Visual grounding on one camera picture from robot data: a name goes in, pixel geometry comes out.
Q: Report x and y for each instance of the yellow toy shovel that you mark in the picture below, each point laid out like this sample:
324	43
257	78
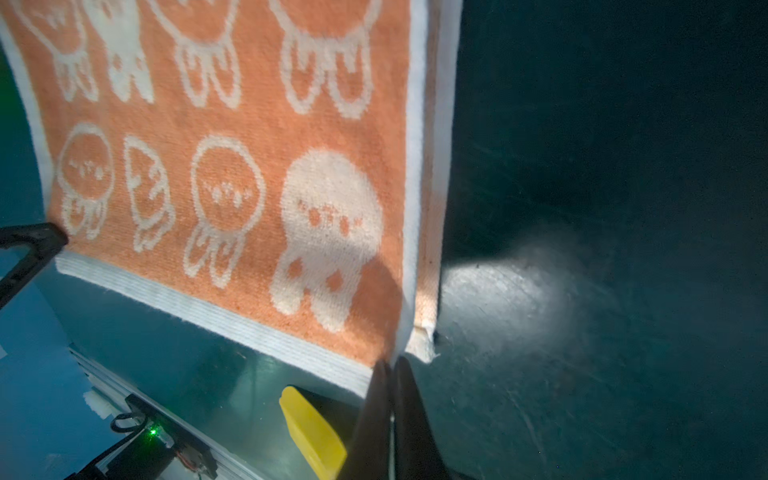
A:
316	439

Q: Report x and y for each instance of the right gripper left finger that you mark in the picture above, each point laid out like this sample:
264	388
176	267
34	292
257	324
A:
368	456

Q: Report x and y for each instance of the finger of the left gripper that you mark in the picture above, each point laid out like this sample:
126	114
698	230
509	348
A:
42	241

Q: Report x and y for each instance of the left electronics board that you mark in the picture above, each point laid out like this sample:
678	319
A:
151	442

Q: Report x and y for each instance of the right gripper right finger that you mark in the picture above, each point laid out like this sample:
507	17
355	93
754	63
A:
416	454

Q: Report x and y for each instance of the orange jellyfish pattern towel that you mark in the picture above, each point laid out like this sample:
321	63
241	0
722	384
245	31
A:
274	172

